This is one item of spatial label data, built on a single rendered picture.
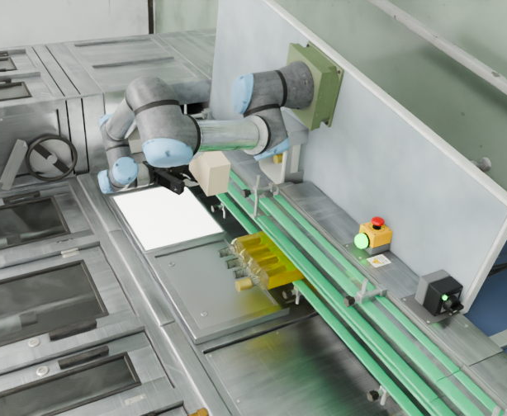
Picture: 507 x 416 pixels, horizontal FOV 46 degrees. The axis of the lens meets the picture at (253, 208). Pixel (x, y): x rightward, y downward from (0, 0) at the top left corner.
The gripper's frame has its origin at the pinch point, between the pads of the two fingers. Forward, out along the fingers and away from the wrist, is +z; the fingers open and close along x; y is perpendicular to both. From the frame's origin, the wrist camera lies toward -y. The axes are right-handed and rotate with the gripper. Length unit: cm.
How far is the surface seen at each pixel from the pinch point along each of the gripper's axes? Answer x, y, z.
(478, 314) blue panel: -5, -89, 42
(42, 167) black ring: 38, 67, -43
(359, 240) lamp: -7, -55, 25
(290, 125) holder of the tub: -12.7, -2.0, 30.5
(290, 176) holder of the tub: 4.1, -9.0, 29.7
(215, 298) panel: 29.6, -32.3, -7.6
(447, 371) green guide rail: -6, -101, 19
